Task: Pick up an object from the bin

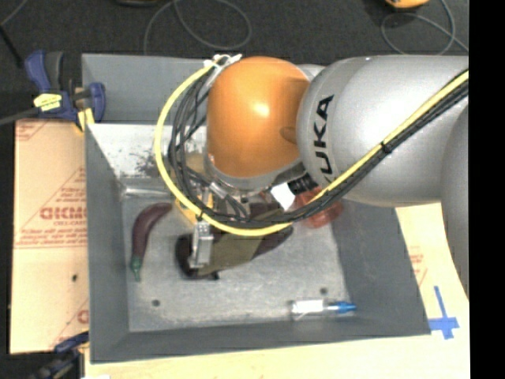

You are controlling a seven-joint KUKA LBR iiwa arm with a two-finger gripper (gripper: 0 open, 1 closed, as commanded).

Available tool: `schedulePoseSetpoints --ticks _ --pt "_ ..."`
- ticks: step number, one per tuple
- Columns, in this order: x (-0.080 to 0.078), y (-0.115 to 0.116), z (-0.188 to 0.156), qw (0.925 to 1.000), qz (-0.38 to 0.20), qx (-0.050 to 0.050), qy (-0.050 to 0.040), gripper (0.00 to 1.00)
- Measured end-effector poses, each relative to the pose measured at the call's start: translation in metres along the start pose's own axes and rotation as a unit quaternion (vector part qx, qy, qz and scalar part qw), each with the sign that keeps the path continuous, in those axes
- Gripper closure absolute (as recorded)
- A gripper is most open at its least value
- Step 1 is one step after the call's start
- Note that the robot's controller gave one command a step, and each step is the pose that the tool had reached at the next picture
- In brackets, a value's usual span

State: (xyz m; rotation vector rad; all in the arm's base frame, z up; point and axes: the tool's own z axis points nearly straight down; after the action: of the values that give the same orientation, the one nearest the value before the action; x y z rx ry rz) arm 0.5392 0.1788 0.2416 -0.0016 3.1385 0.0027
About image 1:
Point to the white tube with blue tip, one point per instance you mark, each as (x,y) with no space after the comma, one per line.
(309,306)

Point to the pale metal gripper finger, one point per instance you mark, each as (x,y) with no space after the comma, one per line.
(201,249)

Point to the clear red plastic cup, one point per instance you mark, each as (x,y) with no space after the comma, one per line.
(321,213)

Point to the purple toy eggplant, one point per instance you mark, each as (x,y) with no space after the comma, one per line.
(144,227)

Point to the brown cardboard board red print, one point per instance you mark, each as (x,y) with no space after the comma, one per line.
(47,259)

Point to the black cylinder on white bracket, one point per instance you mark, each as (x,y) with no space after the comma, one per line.
(285,196)

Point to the grey metal bin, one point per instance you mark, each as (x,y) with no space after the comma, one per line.
(252,290)

